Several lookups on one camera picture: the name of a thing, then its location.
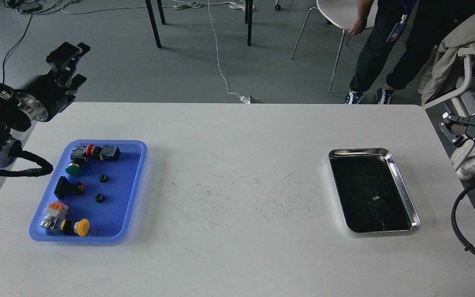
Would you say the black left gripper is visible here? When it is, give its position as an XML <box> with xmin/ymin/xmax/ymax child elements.
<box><xmin>15</xmin><ymin>42</ymin><xmax>91</xmax><ymax>122</ymax></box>

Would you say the small black gear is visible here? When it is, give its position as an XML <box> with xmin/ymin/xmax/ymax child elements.
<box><xmin>98</xmin><ymin>174</ymin><xmax>109</xmax><ymax>184</ymax></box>
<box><xmin>94</xmin><ymin>193</ymin><xmax>105</xmax><ymax>203</ymax></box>

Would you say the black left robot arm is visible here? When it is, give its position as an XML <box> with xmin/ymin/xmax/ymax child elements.
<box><xmin>0</xmin><ymin>42</ymin><xmax>91</xmax><ymax>177</ymax></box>

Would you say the white sneaker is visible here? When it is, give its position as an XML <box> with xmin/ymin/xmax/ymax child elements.
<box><xmin>450</xmin><ymin>139</ymin><xmax>475</xmax><ymax>181</ymax></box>

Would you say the black table leg left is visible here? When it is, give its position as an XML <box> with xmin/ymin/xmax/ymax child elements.
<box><xmin>145</xmin><ymin>0</ymin><xmax>167</xmax><ymax>49</ymax></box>

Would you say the black table leg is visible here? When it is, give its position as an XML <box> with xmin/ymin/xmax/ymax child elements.
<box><xmin>245</xmin><ymin>0</ymin><xmax>253</xmax><ymax>47</ymax></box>
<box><xmin>145</xmin><ymin>0</ymin><xmax>167</xmax><ymax>49</ymax></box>

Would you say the beige jacket on chair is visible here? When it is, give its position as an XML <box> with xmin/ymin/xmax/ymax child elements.
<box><xmin>417</xmin><ymin>14</ymin><xmax>475</xmax><ymax>107</ymax></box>

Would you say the standing person in black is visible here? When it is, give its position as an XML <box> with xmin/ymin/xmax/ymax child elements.
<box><xmin>343</xmin><ymin>0</ymin><xmax>475</xmax><ymax>105</ymax></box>

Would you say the shiny metal tray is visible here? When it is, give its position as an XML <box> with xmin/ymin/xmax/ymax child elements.
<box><xmin>328</xmin><ymin>147</ymin><xmax>421</xmax><ymax>236</ymax></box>

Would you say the blue plastic tray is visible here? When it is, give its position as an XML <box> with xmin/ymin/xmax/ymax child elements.
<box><xmin>29</xmin><ymin>139</ymin><xmax>147</xmax><ymax>243</ymax></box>

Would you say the orange white connector block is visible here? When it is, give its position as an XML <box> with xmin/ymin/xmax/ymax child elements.
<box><xmin>40</xmin><ymin>201</ymin><xmax>69</xmax><ymax>231</ymax></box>

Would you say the white chair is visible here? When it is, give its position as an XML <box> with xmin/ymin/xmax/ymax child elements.
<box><xmin>291</xmin><ymin>0</ymin><xmax>358</xmax><ymax>93</ymax></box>

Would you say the white power adapter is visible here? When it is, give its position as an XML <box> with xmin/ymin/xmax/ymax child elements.
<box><xmin>240</xmin><ymin>95</ymin><xmax>260</xmax><ymax>104</ymax></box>

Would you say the black table leg right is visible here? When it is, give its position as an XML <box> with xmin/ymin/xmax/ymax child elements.
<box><xmin>245</xmin><ymin>0</ymin><xmax>253</xmax><ymax>47</ymax></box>

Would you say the black floor cable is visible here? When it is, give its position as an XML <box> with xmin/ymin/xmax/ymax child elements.
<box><xmin>2</xmin><ymin>12</ymin><xmax>34</xmax><ymax>73</ymax></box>

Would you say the white office chair frame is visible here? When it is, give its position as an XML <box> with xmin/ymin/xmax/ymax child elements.
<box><xmin>422</xmin><ymin>45</ymin><xmax>475</xmax><ymax>117</ymax></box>

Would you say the red push button switch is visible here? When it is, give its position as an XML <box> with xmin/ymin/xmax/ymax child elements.
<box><xmin>70</xmin><ymin>144</ymin><xmax>103</xmax><ymax>160</ymax></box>

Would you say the dark blue switch block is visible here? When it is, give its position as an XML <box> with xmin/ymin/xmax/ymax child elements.
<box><xmin>99</xmin><ymin>145</ymin><xmax>121</xmax><ymax>162</ymax></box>

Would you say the green push button switch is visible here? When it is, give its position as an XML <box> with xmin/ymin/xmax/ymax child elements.
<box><xmin>65</xmin><ymin>160</ymin><xmax>82</xmax><ymax>176</ymax></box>

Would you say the black red switch part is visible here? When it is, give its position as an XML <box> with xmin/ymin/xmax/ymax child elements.
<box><xmin>54</xmin><ymin>176</ymin><xmax>86</xmax><ymax>200</ymax></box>

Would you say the white floor cable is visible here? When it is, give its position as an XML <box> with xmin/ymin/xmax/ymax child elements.
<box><xmin>62</xmin><ymin>0</ymin><xmax>256</xmax><ymax>99</ymax></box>

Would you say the yellow push button switch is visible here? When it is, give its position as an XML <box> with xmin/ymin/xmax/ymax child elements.
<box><xmin>60</xmin><ymin>219</ymin><xmax>90</xmax><ymax>237</ymax></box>

